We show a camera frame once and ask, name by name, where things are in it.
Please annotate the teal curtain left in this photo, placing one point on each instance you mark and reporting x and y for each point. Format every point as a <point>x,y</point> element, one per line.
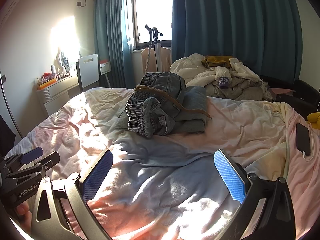
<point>112,40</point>

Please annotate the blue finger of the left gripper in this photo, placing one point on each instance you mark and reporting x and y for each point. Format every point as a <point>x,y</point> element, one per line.
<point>47,163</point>
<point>32,155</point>

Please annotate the black smartphone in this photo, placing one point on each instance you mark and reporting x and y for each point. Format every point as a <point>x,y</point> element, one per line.
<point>303,139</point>

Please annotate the pink white duvet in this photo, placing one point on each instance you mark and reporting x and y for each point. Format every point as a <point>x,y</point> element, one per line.
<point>168,187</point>

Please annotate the mustard yellow garment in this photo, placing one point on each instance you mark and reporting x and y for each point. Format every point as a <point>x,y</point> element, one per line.
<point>216,61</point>

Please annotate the cream puffer jacket pile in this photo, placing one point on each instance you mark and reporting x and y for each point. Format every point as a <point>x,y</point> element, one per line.
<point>222,76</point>

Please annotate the tripod stand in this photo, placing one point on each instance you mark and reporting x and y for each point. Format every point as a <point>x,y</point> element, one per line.
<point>154,43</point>

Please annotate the teal curtain right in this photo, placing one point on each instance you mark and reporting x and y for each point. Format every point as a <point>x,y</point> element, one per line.
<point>266,35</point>

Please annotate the white desk with drawers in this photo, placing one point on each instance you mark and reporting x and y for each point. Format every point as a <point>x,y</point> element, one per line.
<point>54,96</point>

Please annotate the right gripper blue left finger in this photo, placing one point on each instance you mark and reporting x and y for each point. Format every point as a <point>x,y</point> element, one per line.
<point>49,219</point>

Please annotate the teal curtain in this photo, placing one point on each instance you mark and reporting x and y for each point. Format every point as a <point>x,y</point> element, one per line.
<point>266,35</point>
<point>112,40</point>

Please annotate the purple knit cuff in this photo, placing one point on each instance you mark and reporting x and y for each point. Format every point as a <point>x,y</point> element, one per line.
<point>223,82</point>

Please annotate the curved metal rack pole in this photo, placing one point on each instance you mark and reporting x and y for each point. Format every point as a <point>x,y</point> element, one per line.
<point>8,108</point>

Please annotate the orange tray with bottles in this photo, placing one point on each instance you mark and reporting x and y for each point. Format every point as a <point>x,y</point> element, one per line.
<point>46,80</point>

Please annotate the blue denim jeans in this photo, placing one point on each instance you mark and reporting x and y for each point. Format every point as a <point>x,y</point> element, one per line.
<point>161,104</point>

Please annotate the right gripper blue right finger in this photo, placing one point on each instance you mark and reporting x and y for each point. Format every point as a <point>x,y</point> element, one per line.
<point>266,209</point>

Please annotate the person's left hand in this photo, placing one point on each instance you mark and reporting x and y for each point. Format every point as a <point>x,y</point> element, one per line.
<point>25,217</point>

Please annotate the black armchair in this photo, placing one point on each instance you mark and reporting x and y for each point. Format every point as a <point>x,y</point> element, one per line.
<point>299,95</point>

